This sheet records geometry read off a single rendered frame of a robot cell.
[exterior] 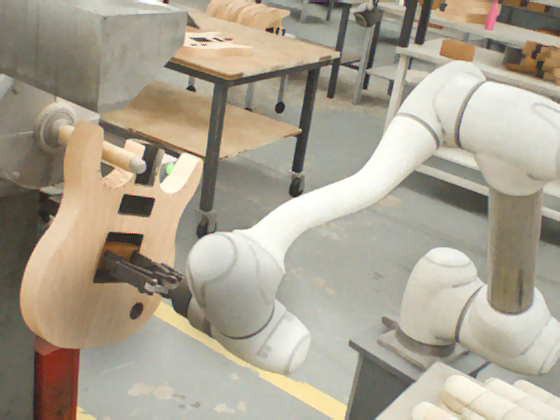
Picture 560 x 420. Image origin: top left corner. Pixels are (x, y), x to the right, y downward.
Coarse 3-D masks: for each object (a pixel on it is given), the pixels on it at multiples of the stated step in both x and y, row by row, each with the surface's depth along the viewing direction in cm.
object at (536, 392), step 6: (516, 384) 124; (522, 384) 123; (528, 384) 123; (522, 390) 123; (528, 390) 122; (534, 390) 122; (540, 390) 122; (534, 396) 122; (540, 396) 121; (546, 396) 121; (552, 396) 121; (546, 402) 120; (552, 402) 120; (558, 402) 120; (558, 408) 119
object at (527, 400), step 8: (488, 384) 108; (496, 384) 108; (504, 384) 108; (496, 392) 107; (504, 392) 107; (512, 392) 107; (520, 392) 107; (512, 400) 106; (520, 400) 106; (528, 400) 105; (536, 400) 105; (528, 408) 105; (536, 408) 104; (544, 408) 104; (552, 408) 104; (544, 416) 103; (552, 416) 103
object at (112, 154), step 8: (64, 128) 138; (72, 128) 138; (64, 136) 137; (104, 144) 133; (104, 152) 132; (112, 152) 131; (120, 152) 131; (128, 152) 131; (104, 160) 133; (112, 160) 131; (120, 160) 130; (128, 160) 129; (128, 168) 130
